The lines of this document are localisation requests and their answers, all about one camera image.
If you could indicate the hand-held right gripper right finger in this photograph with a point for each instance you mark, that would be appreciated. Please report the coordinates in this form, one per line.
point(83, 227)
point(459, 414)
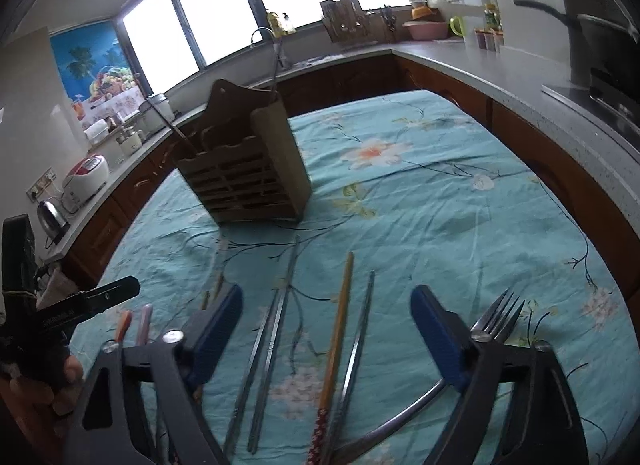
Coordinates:
point(440, 340)

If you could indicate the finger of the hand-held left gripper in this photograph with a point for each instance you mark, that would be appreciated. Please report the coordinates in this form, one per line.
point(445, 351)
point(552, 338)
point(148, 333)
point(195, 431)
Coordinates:
point(112, 292)

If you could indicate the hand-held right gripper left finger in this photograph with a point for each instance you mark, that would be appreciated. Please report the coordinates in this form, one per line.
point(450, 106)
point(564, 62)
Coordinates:
point(220, 330)

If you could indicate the wooden chopstick red patterned end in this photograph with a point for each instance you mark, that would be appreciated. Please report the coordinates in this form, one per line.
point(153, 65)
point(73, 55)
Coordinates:
point(336, 345)

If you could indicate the wooden utensil holder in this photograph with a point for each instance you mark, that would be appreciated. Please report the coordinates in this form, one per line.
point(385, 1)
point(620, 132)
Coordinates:
point(275, 165)

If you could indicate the person's left hand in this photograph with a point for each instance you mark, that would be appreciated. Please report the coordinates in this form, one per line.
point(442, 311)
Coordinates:
point(40, 402)

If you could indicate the steel electric kettle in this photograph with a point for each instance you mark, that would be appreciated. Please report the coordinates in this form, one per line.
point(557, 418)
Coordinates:
point(50, 220)

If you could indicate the metal fork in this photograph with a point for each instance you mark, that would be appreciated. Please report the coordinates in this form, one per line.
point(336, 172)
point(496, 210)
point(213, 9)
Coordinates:
point(495, 320)

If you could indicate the metal spoon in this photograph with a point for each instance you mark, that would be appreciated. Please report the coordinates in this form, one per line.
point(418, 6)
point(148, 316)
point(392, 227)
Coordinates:
point(400, 415)

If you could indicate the white red rice cooker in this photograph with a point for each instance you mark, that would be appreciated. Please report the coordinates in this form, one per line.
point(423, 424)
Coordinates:
point(85, 180)

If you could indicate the teal floral tablecloth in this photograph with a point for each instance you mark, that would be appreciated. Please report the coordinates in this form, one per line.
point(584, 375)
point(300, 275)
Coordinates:
point(425, 225)

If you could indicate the small white kitchen appliance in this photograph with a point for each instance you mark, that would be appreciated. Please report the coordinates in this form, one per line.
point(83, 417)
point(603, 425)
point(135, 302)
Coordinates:
point(131, 141)

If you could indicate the large white cooking pot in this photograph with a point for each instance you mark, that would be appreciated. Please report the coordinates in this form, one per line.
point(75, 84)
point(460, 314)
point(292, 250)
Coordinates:
point(157, 110)

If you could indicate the wooden base cabinets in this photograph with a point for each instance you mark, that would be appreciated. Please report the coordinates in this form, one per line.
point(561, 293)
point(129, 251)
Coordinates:
point(550, 160)

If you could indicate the grey kitchen countertop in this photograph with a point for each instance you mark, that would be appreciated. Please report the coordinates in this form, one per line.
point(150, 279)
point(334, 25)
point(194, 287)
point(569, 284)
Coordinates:
point(525, 80)

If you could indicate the gas stove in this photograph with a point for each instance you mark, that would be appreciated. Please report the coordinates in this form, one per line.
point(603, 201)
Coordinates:
point(600, 100)

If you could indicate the chrome kitchen faucet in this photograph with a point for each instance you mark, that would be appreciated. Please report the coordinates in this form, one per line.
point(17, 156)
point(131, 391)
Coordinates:
point(265, 35)

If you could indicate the kitchen window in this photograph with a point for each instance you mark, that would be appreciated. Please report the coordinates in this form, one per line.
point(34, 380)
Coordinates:
point(210, 10)

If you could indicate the row of spice jars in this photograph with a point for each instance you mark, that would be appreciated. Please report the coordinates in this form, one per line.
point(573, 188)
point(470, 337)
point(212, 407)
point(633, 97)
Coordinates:
point(487, 40)

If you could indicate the yellow dish soap bottle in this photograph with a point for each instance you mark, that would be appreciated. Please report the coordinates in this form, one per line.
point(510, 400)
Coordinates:
point(274, 25)

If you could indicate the pink plastic basin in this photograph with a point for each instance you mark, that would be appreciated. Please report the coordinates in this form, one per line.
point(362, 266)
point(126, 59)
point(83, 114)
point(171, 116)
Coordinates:
point(425, 30)

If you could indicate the clear pump bottle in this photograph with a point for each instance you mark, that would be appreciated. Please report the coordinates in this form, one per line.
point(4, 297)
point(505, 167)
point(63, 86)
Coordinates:
point(288, 25)

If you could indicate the green plastic cup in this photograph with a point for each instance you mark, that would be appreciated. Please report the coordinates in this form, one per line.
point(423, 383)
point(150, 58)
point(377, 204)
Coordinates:
point(457, 27)

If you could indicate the knife holder with knives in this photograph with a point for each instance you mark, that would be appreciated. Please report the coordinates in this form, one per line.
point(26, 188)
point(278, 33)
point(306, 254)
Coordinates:
point(390, 25)

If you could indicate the seasoning bottles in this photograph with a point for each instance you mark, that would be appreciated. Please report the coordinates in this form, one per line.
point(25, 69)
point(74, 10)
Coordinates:
point(491, 17)

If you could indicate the yellow bowl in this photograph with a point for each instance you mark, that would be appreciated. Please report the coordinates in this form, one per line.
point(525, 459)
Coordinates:
point(421, 10)

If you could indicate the wall power socket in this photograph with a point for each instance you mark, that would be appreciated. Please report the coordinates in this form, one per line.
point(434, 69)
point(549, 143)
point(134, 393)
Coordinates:
point(40, 187)

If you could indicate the tropical fruit wall poster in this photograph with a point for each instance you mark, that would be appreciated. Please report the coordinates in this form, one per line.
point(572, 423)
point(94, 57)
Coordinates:
point(85, 65)

